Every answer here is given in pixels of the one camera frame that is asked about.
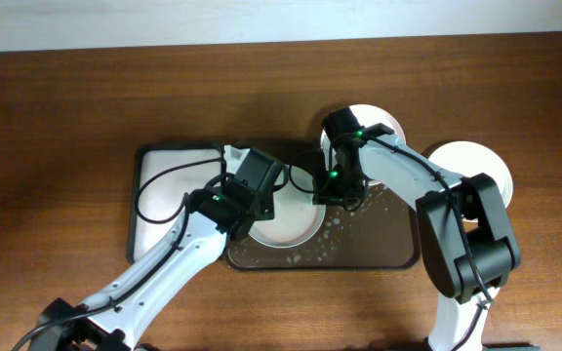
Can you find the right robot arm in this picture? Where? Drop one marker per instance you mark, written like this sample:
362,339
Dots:
468,245

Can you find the small black soapy tray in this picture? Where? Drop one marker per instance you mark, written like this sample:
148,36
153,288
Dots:
163,173

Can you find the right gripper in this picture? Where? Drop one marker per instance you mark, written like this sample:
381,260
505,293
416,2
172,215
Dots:
357,193

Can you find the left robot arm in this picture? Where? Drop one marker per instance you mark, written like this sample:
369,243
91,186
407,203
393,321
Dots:
116,317

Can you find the pale green plate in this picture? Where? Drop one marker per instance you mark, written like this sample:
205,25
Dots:
296,218

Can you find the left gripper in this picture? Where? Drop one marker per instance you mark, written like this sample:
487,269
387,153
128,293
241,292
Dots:
266,209

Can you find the pink plate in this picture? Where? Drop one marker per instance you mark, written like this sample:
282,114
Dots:
367,115

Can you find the large brown tray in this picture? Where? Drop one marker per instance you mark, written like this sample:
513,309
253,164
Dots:
380,235

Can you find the cream white plate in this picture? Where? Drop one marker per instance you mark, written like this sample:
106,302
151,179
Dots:
468,159

